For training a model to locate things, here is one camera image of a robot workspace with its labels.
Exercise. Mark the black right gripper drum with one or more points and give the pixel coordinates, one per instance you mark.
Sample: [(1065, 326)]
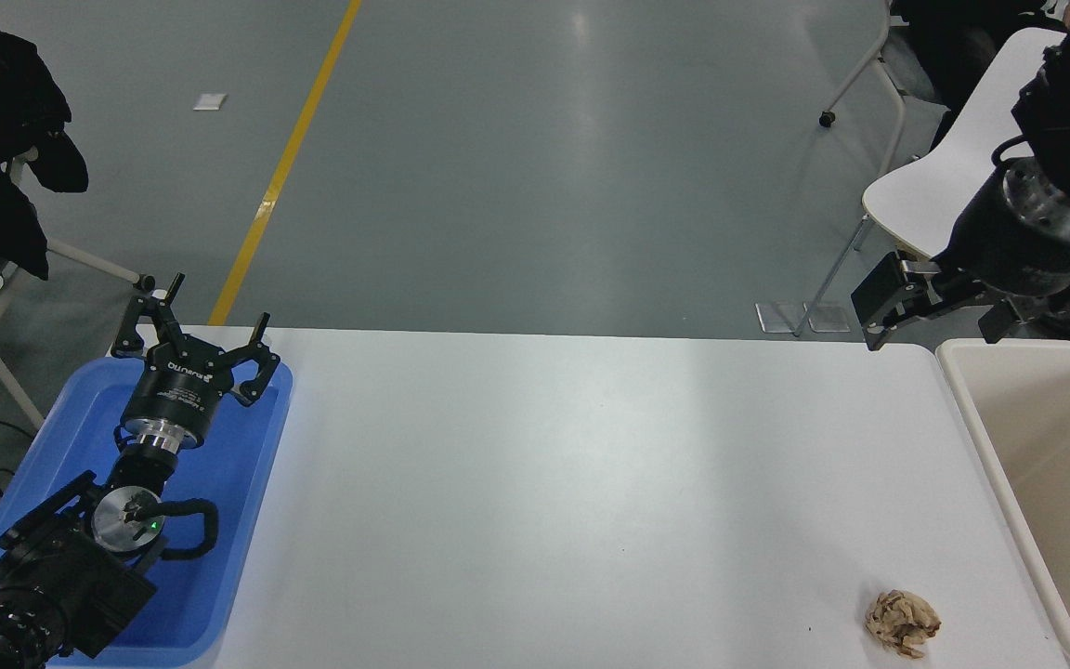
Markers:
[(999, 246)]

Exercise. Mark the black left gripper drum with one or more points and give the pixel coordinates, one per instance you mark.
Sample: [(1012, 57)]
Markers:
[(177, 390)]

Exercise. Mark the tan paper ball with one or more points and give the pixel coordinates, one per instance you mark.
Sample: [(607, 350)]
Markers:
[(902, 623)]

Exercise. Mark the clear floor plate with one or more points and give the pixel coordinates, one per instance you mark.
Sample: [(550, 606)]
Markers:
[(832, 318), (776, 318)]

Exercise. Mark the white shell chair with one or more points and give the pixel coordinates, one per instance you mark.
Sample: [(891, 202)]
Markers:
[(953, 158)]

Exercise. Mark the blue plastic tray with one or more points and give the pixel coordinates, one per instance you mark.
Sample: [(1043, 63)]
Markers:
[(219, 520)]

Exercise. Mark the large pale bin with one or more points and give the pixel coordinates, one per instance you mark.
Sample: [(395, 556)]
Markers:
[(1055, 483)]

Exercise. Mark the person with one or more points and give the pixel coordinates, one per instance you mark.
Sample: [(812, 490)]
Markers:
[(962, 46)]

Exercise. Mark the white paper scrap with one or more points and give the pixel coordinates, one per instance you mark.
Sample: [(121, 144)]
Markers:
[(210, 101)]

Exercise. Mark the black jacket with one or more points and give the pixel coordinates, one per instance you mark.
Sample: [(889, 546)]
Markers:
[(24, 102)]

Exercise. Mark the white frame caster chair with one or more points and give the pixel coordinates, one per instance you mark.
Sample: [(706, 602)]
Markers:
[(80, 260), (888, 84)]

